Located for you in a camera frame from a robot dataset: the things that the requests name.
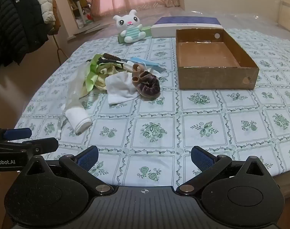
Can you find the blue and white flat box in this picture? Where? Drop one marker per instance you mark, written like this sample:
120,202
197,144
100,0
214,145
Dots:
185,22

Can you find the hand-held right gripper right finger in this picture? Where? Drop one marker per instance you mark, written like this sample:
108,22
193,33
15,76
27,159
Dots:
202,158

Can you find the green tissue box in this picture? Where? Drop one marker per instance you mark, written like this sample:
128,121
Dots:
146,31

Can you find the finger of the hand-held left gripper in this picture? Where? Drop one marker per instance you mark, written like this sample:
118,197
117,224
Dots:
43,145
16,133

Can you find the white puffer jacket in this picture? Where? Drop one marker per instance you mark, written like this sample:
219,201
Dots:
44,2

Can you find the brown jacket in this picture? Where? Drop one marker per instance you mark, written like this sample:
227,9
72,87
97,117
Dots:
57,14

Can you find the white sock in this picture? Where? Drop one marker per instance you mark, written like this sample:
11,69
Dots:
78,120

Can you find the light green cloth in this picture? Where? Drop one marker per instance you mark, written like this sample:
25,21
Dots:
91,78

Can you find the white plush cat toy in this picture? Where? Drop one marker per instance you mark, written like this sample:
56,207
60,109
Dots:
129,27

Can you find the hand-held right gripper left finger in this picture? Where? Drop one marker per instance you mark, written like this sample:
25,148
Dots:
87,159

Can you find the beige scrunchie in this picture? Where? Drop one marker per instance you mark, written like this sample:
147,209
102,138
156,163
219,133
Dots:
136,69

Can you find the standing fan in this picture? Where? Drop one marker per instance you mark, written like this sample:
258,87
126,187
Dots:
80,7

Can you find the white bag with red print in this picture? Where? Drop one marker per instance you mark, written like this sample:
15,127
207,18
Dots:
89,15

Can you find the brown cardboard box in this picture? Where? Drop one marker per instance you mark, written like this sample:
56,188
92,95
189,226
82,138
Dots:
207,54

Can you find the pale yellow towel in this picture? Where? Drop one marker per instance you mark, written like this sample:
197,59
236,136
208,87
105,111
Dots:
106,71

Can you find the white cloth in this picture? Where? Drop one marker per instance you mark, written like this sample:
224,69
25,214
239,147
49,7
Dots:
118,88

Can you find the clear plastic bag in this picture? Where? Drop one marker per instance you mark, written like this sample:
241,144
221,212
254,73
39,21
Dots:
73,88

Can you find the blue face mask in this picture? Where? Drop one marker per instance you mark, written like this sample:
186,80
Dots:
147,63

